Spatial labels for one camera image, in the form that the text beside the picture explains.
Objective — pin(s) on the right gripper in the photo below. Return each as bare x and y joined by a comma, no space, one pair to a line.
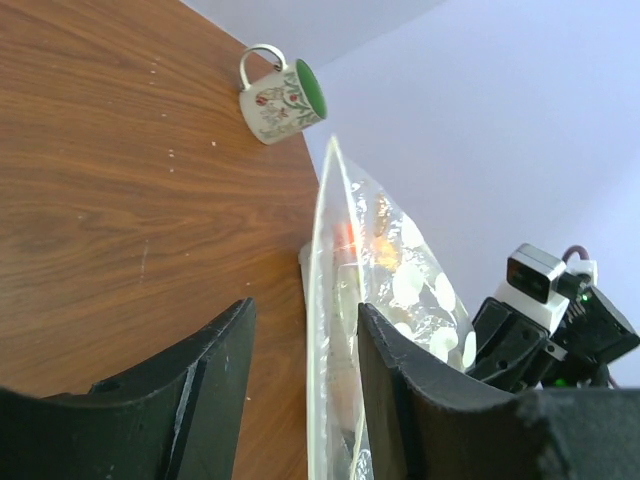
514,353

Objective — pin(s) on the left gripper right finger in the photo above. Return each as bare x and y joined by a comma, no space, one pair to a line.
426,420

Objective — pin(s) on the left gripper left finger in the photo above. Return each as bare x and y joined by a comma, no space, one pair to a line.
176,415

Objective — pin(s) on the green interior floral mug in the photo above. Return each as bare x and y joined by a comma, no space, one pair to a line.
282,103

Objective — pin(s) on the polka dot zip bag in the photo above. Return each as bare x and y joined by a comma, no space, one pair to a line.
366,249

